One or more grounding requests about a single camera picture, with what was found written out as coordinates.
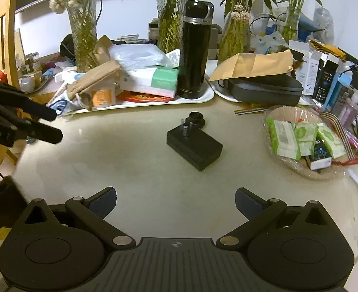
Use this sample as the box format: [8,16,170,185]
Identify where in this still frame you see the white wet wipes packet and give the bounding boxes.
[265,117,302,161]

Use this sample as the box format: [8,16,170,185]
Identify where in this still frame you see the glass vase with white flowers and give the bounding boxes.
[66,0,102,73]

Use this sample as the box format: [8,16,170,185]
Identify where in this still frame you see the striped ribbon cable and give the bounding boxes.
[320,111,358,162]

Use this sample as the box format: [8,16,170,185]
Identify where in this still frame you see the brown paper bag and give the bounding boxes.
[66,60,122,110]

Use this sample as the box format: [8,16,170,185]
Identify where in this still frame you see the white carton box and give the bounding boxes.
[288,40,320,97]

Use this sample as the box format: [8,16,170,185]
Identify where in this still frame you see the blue rimmed pouch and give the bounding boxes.
[46,97,69,114]

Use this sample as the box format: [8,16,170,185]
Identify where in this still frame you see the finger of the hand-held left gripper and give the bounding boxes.
[0,101,64,145]
[0,84,58,122]

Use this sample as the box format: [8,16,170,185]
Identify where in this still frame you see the pink soap bottle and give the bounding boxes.
[340,98,358,129]

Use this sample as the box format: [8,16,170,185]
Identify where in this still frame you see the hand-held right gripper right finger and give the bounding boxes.
[216,187,332,248]

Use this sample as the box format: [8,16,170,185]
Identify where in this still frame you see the black thermos bottle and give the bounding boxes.
[177,0,214,100]

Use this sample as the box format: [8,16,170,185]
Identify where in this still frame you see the ribbed glass vase with bamboo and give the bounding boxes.
[152,0,195,54]

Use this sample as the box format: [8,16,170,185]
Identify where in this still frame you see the blue carton box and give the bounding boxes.
[323,72,354,110]

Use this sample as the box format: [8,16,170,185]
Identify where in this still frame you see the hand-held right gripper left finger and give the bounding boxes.
[23,186,137,249]

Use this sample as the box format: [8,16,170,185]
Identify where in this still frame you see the green white tissue pack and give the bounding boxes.
[121,66,179,98]

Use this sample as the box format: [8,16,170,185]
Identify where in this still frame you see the translucent plastic bag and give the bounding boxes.
[108,43,174,71]

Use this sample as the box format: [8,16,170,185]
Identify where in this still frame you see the green wet wipes packet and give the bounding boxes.
[293,122,320,157]
[316,123,348,159]

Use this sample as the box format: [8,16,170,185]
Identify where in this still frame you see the brown paper envelope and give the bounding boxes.
[208,49,294,82]

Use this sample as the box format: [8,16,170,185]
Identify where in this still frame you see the yellow cloth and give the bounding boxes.
[309,39,348,60]

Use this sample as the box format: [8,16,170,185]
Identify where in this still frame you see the small black cap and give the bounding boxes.
[188,111,206,128]

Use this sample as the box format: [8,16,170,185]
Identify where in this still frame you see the wooden chair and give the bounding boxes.
[0,0,19,196]

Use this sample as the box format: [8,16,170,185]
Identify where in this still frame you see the black carton box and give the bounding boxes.
[314,59,340,104]

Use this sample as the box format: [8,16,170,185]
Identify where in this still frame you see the large white tray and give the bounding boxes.
[49,75,215,117]

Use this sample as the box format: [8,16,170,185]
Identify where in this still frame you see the small glass vase with bamboo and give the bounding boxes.
[280,5,303,42]

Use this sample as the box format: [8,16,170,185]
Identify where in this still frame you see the woven basket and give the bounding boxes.
[263,105,358,180]

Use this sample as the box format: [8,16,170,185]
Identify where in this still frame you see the small cream jar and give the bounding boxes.
[19,75,35,92]

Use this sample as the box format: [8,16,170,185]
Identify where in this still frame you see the orange label pouch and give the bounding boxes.
[90,86,118,109]

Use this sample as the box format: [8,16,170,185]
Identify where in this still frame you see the striped sticks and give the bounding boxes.
[234,104,267,116]

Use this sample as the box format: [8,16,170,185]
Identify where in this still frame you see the small black white box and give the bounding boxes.
[306,139,333,171]

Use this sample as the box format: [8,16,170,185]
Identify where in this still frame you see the black bag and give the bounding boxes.
[60,33,76,59]

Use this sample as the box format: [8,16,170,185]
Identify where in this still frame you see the red packet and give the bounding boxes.
[116,91,174,104]

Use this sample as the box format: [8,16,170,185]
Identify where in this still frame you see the black power adapter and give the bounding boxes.
[166,123,223,172]

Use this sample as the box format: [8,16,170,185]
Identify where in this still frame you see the grey zip case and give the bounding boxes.
[218,74,304,108]

